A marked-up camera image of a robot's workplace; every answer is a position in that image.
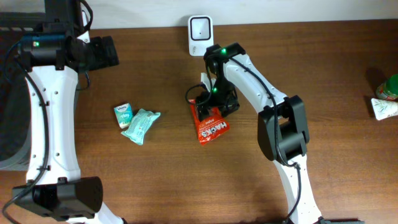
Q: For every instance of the green lid jar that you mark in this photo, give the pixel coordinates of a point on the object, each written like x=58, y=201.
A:
x=388, y=89

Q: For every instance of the red candy bag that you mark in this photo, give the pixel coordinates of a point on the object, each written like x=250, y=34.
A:
x=210, y=127

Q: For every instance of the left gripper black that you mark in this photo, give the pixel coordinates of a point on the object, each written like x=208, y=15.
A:
x=106, y=55

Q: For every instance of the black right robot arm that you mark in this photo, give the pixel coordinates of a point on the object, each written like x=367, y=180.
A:
x=282, y=129

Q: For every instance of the small teal tissue pack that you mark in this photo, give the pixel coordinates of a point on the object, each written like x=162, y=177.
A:
x=124, y=115

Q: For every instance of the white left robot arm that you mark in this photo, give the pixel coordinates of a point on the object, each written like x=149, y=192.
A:
x=54, y=186

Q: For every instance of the teal wet wipes pack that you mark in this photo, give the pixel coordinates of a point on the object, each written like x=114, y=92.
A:
x=140, y=124

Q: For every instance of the white cream tube gold cap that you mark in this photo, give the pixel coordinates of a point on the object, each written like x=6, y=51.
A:
x=384, y=109

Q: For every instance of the dark grey plastic basket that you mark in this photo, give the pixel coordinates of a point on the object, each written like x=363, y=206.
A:
x=15, y=101

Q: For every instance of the white barcode scanner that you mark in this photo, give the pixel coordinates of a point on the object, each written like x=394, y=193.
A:
x=200, y=34

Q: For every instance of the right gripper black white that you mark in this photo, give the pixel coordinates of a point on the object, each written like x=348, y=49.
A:
x=231, y=102

